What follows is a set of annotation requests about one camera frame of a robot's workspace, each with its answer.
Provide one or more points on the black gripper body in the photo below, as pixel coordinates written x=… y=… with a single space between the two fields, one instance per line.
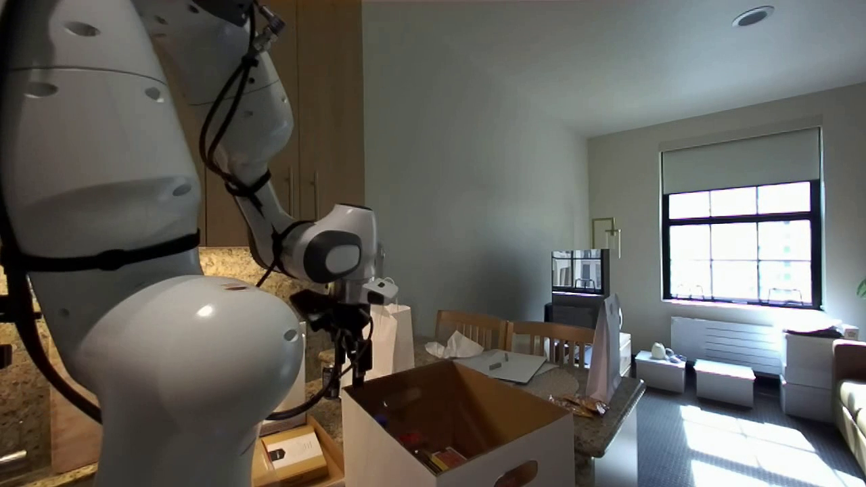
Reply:
x=340 y=322

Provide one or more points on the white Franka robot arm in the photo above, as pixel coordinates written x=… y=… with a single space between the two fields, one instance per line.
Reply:
x=180 y=361

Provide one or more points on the white paper bag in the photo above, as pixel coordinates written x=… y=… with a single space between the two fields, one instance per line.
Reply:
x=394 y=341

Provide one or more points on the white cloth bag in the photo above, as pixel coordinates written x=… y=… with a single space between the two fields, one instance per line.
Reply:
x=606 y=353

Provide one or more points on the crumpled white tissue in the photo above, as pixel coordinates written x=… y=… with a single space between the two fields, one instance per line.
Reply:
x=455 y=348

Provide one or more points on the wooden tray with white card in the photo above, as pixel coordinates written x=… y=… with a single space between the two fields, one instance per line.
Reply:
x=292 y=452

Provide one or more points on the wooden chair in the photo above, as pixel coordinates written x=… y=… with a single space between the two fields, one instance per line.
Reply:
x=472 y=329
x=549 y=341

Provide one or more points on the yellow and red packets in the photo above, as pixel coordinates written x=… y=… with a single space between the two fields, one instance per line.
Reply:
x=436 y=457

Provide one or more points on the dark pen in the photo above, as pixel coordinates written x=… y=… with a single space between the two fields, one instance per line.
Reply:
x=498 y=364

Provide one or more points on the white cardboard box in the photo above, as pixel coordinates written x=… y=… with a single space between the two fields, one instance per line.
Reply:
x=468 y=456

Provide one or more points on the white open notebook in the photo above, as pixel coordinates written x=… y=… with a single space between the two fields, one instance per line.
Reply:
x=509 y=367

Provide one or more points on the black monitor stand cabinet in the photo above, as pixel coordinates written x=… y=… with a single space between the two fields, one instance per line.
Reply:
x=571 y=311

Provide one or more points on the small orange tool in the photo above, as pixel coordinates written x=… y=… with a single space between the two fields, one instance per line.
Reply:
x=578 y=407

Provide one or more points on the small monitor screen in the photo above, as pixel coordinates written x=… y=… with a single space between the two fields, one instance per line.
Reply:
x=581 y=272

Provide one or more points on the stone top dining table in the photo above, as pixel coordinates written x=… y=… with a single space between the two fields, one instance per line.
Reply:
x=605 y=422

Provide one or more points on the low white storage box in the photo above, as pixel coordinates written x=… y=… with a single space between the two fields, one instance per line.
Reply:
x=724 y=383
x=662 y=372

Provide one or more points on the small white object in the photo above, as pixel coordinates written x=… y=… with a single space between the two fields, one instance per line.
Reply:
x=662 y=353

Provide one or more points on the white radiator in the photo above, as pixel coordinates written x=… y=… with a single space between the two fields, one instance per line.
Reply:
x=721 y=344

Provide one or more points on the black framed window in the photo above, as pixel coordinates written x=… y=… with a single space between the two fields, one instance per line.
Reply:
x=742 y=244

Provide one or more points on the white roller blind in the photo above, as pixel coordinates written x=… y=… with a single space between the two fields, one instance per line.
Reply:
x=740 y=162

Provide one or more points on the stacked white boxes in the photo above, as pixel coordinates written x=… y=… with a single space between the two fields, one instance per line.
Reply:
x=809 y=373

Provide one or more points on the olive couch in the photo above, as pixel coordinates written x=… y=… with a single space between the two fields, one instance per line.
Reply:
x=850 y=395

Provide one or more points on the round ceiling light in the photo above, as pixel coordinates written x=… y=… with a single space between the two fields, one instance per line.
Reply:
x=754 y=15

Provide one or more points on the wooden wall cabinet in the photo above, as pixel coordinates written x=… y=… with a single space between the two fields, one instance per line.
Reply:
x=327 y=110

